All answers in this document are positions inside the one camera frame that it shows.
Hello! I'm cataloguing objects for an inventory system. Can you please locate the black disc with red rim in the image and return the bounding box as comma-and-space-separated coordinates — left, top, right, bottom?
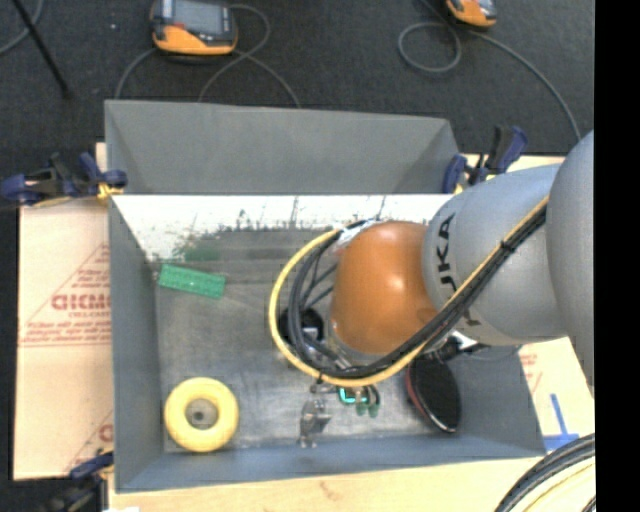
404, 358, 463, 434

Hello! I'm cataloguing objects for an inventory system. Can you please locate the grey metal bin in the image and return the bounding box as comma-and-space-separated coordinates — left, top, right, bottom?
103, 98, 549, 494

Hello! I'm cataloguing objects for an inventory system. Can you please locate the dark green flat block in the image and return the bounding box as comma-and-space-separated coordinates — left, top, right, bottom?
157, 263, 227, 301

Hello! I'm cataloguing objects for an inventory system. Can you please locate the black cylinder on white bracket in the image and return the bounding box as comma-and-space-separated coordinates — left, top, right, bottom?
433, 335, 479, 363

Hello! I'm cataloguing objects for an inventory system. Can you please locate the yellow ring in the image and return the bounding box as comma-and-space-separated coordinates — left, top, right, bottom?
163, 376, 241, 454

